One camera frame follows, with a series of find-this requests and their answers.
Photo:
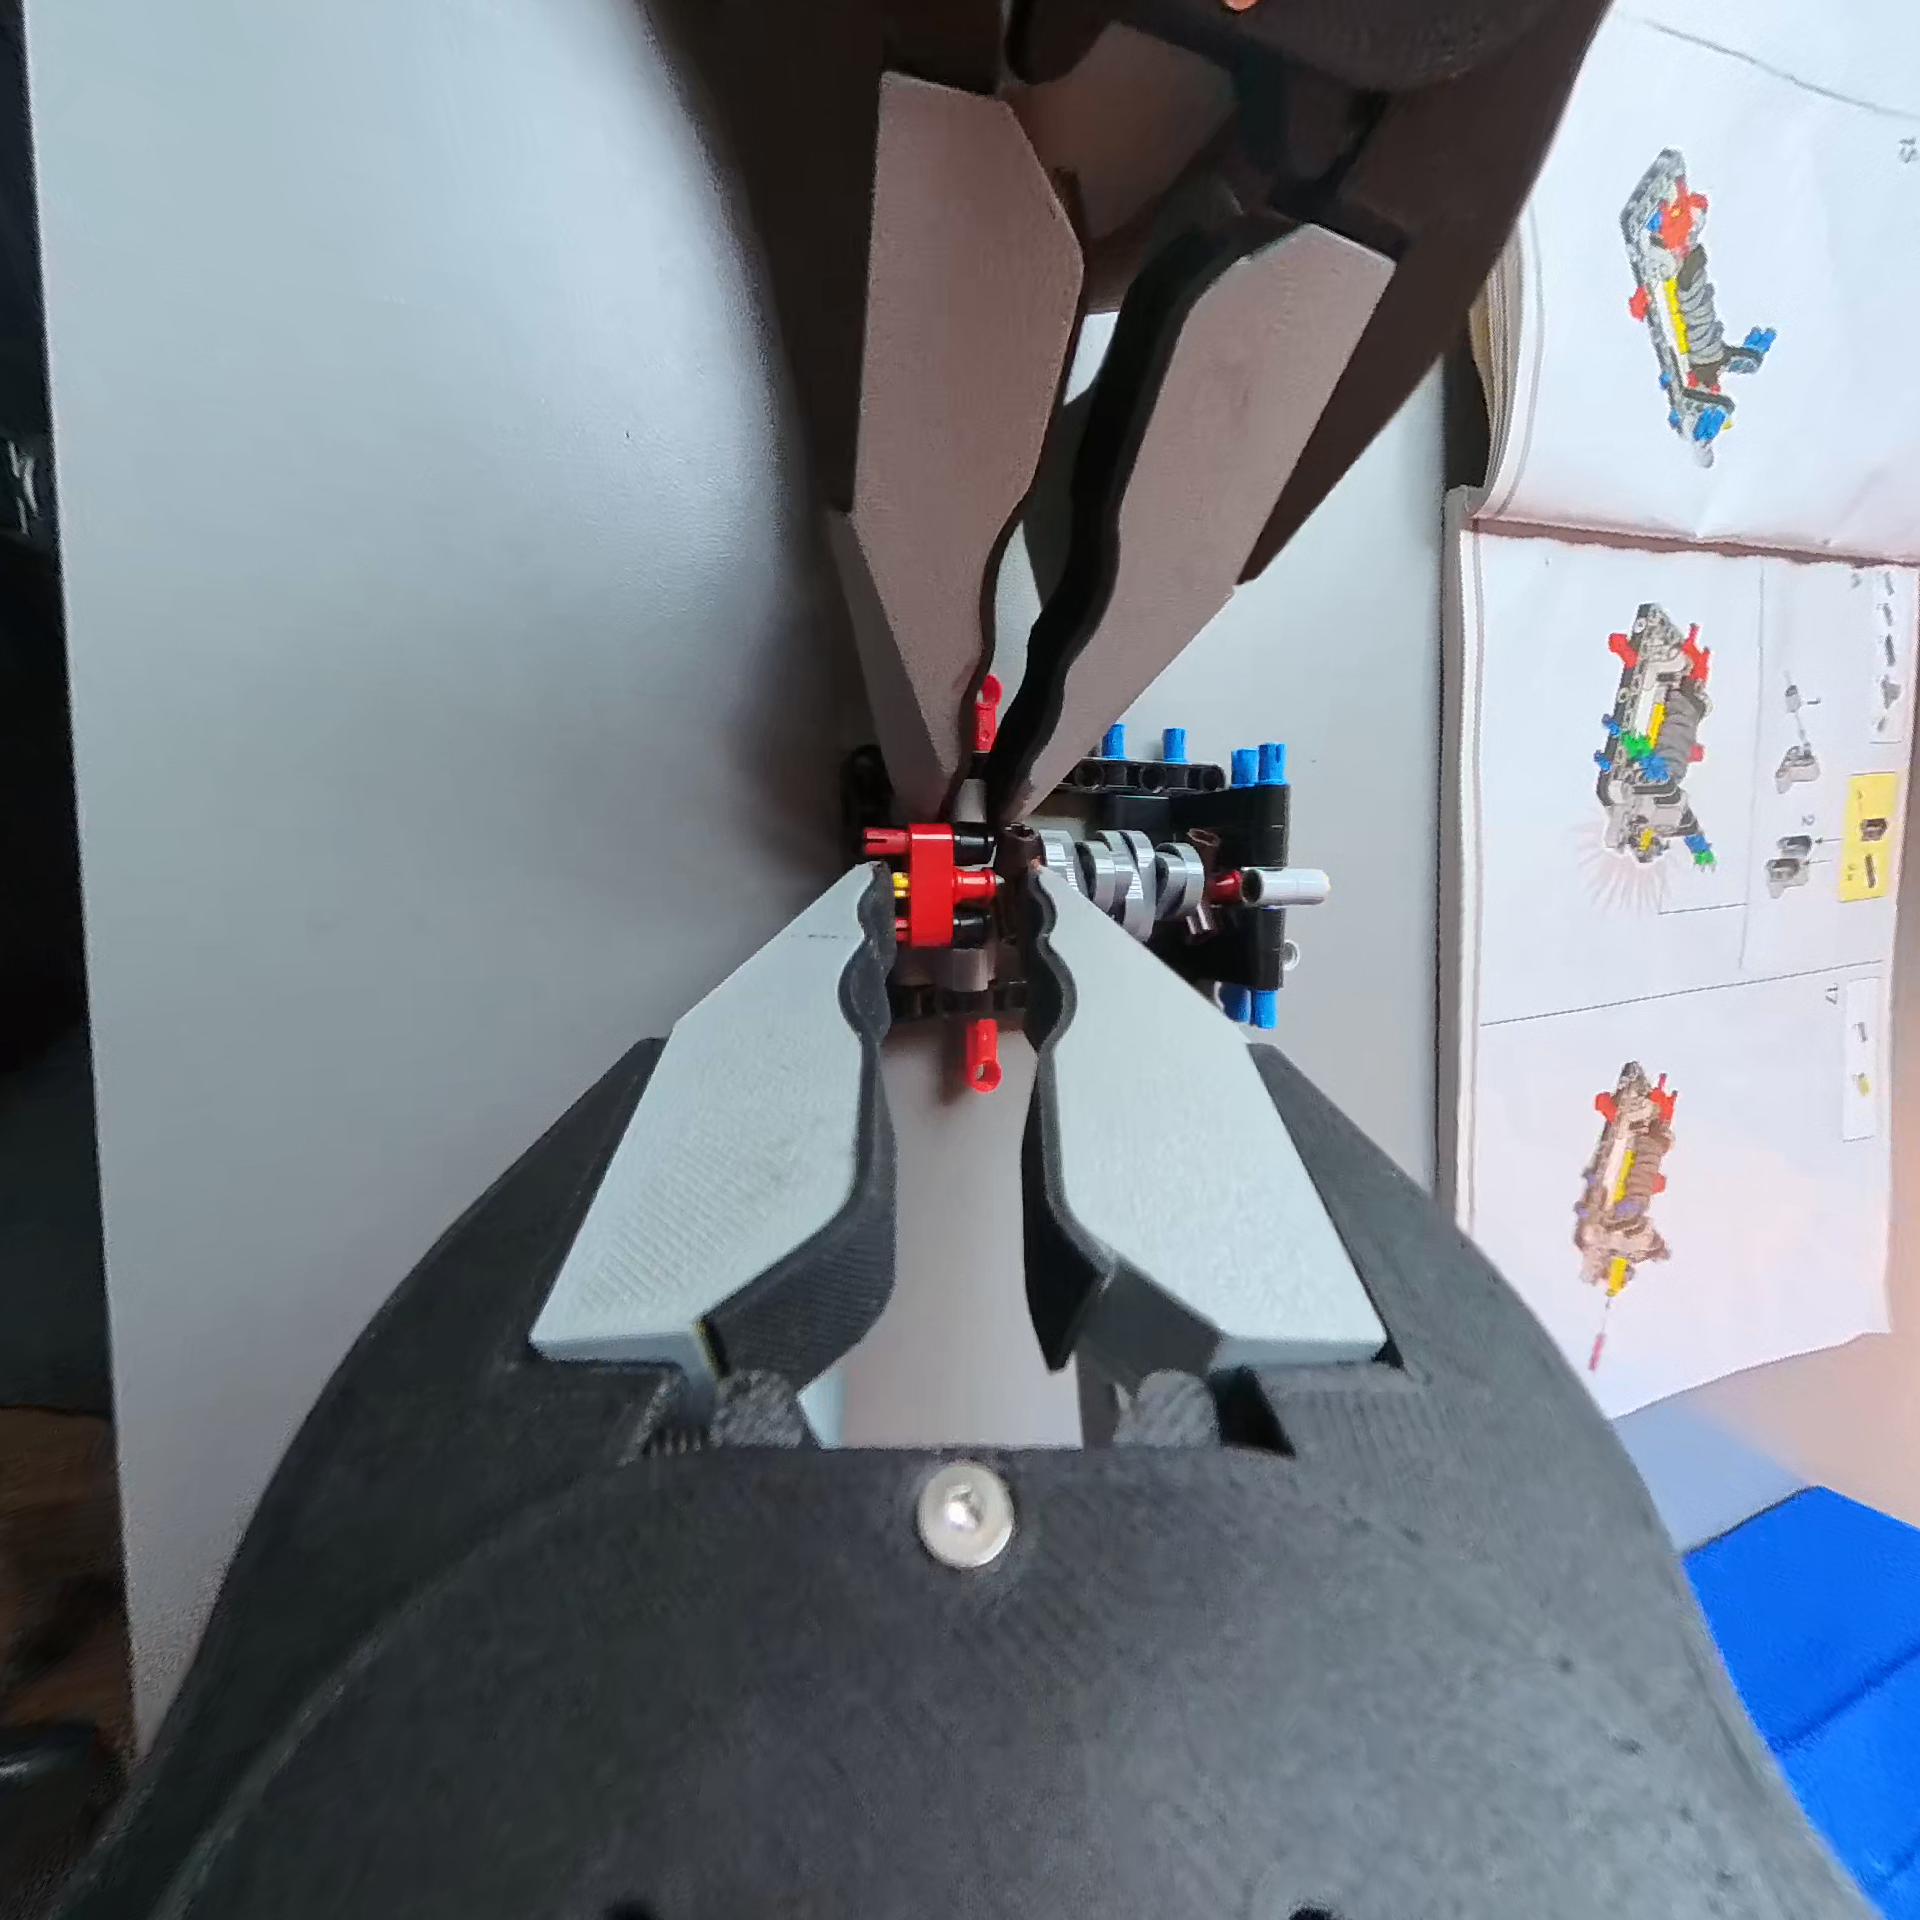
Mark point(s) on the lego instruction booklet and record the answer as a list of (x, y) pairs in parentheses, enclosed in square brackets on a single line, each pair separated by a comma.
[(1694, 901)]

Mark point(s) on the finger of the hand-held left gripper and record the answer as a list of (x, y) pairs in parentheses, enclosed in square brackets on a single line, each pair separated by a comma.
[(945, 374), (1230, 421)]

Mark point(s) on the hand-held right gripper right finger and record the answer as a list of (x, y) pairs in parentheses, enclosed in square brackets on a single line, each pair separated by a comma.
[(1200, 1185)]

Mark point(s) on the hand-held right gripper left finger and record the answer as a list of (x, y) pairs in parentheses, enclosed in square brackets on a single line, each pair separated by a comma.
[(721, 1185)]

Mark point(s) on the blue plastic bin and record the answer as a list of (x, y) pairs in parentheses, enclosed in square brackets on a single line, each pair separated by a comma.
[(1831, 1651)]

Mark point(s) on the black lego frame assembly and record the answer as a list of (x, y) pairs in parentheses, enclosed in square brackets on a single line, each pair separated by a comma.
[(1141, 878)]

